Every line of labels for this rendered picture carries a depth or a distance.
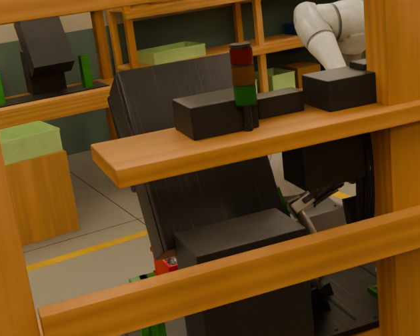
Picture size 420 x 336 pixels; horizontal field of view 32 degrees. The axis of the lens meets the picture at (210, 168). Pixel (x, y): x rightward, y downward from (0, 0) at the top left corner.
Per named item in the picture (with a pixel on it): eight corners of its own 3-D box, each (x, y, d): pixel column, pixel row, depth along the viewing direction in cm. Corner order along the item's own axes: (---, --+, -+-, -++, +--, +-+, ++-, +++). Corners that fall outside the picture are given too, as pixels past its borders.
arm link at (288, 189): (261, 188, 294) (257, 137, 288) (302, 179, 299) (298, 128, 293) (277, 200, 279) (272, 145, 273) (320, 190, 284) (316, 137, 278)
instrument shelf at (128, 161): (92, 161, 168) (89, 144, 167) (416, 93, 196) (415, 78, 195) (119, 189, 145) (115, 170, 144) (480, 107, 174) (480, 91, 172)
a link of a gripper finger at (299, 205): (315, 200, 207) (315, 199, 206) (296, 214, 205) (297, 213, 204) (309, 193, 208) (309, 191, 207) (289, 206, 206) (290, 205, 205)
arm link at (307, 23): (309, 29, 236) (347, 23, 240) (289, -5, 247) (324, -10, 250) (302, 59, 246) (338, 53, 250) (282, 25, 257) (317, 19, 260)
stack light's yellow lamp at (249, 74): (229, 85, 161) (227, 65, 159) (249, 81, 162) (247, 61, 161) (238, 88, 156) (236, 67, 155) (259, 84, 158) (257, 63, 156)
